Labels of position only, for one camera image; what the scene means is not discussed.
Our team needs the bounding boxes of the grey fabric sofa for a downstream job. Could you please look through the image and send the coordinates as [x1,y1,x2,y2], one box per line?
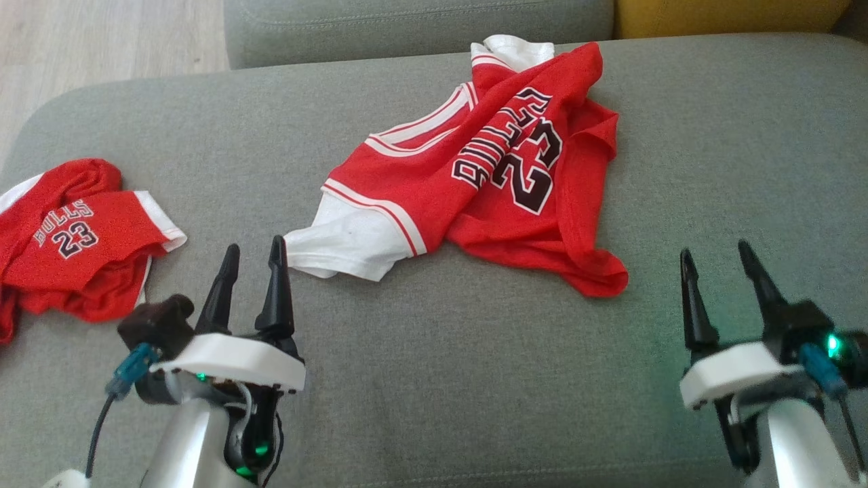
[0,33,868,488]

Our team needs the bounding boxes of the yellow sofa cushion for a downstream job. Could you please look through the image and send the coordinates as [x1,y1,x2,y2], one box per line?
[613,0,852,40]

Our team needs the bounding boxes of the grey sofa back cushion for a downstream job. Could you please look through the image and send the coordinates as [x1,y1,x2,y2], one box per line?
[222,0,616,70]

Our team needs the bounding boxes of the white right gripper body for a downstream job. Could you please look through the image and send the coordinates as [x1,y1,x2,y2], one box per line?
[680,342,808,472]

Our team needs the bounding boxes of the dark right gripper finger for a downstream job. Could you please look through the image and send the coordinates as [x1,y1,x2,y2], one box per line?
[738,239,791,343]
[680,248,719,354]

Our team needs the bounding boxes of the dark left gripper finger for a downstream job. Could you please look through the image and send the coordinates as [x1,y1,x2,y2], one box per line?
[195,244,241,335]
[255,235,298,346]

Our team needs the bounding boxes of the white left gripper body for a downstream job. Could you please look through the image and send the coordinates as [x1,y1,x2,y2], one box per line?
[149,332,306,476]

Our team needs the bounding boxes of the red Bulls 23 shorts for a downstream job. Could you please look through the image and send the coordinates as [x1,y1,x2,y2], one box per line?
[0,158,188,345]

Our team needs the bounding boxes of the black cable blue plug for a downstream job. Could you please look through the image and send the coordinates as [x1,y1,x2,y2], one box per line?
[798,342,867,472]
[84,342,163,479]

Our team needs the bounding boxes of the white cable label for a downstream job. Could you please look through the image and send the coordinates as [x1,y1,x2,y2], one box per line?
[41,470,90,488]

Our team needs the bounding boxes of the red white basketball jersey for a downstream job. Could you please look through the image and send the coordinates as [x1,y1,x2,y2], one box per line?
[283,34,629,299]

